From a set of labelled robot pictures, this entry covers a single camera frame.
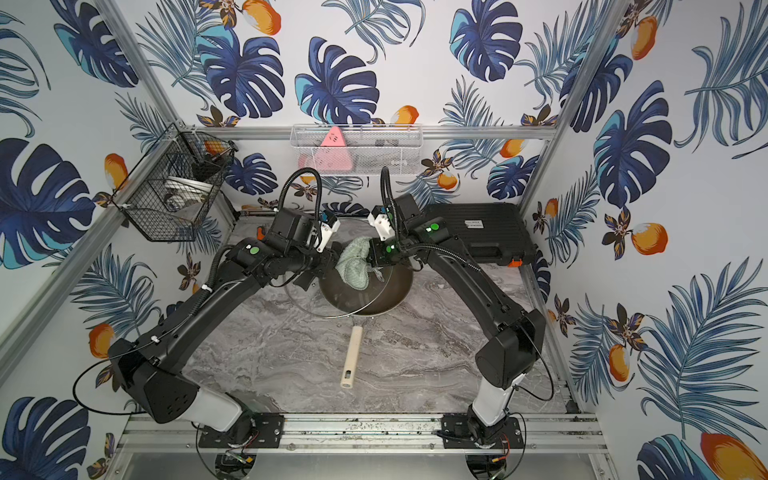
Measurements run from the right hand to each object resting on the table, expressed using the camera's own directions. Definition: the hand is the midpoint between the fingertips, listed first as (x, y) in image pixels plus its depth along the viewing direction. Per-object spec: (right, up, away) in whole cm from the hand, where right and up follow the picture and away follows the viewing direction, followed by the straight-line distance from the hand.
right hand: (369, 255), depth 78 cm
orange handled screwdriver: (-44, +7, +36) cm, 57 cm away
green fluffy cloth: (-4, -3, -3) cm, 6 cm away
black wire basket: (-57, +17, +6) cm, 60 cm away
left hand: (-9, +1, -3) cm, 9 cm away
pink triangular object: (-12, +30, +12) cm, 35 cm away
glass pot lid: (-9, -12, +17) cm, 23 cm away
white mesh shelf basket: (-4, +33, +15) cm, 36 cm away
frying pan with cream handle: (+3, -10, -3) cm, 11 cm away
